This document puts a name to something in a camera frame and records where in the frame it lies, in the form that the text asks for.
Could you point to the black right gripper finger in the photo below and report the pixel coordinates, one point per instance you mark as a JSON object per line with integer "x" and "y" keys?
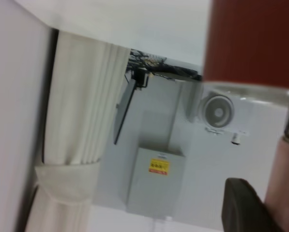
{"x": 243, "y": 207}

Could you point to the red ceramic cup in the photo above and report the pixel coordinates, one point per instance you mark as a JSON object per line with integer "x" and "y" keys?
{"x": 250, "y": 38}

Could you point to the grey metal electrical box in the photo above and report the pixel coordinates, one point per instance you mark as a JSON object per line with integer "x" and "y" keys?
{"x": 156, "y": 188}

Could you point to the yellow red warning sticker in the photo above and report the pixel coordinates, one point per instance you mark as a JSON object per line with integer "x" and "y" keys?
{"x": 158, "y": 166}

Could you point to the dark flat monitor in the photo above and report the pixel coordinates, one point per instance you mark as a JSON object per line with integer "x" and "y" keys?
{"x": 125, "y": 108}

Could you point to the white curtain tieback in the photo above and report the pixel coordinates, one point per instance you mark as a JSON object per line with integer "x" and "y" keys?
{"x": 66, "y": 181}

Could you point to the white pleated curtain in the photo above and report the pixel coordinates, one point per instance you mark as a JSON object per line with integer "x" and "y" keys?
{"x": 83, "y": 101}

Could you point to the small white wall fixture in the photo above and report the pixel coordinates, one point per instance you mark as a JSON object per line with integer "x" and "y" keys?
{"x": 236, "y": 139}

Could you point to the black monitor mount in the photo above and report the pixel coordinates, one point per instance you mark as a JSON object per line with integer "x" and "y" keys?
{"x": 141, "y": 76}

